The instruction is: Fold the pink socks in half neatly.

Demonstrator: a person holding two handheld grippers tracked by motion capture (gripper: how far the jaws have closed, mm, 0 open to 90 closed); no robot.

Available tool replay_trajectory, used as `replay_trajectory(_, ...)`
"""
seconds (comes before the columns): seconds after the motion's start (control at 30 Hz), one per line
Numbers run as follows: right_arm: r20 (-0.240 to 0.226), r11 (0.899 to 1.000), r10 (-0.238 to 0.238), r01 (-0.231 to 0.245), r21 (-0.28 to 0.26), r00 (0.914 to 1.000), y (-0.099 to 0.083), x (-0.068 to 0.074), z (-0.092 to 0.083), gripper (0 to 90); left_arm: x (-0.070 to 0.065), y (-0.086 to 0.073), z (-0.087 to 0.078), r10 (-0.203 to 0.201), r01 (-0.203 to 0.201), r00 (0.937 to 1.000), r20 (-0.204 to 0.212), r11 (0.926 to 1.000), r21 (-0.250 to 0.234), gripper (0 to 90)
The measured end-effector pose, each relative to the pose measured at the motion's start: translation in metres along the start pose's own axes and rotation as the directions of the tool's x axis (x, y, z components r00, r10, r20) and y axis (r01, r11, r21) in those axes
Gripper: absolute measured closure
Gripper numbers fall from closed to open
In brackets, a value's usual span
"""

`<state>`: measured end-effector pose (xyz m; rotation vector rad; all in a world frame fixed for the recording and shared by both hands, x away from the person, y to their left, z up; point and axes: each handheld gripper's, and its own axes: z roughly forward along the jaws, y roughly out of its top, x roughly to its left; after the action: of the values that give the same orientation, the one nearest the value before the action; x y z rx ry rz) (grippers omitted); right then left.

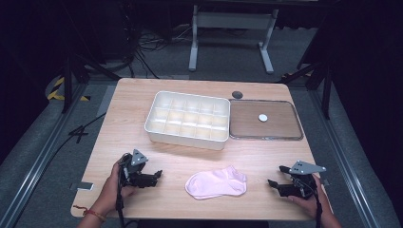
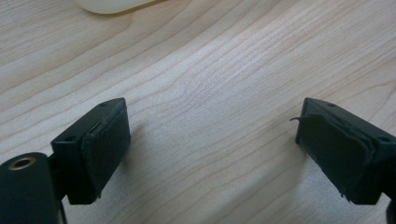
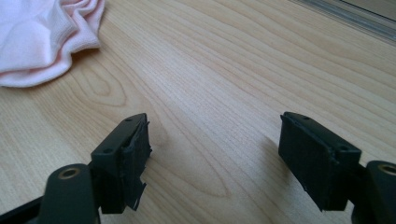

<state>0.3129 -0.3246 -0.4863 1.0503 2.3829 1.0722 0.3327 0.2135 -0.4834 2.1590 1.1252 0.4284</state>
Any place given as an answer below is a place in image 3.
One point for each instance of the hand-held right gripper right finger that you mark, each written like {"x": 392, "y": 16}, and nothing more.
{"x": 311, "y": 155}

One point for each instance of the pale pink white sock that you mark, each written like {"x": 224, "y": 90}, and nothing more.
{"x": 40, "y": 40}

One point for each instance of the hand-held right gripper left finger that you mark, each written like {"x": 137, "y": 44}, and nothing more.
{"x": 115, "y": 161}

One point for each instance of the grey metal rail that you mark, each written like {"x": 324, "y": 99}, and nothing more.
{"x": 351, "y": 17}

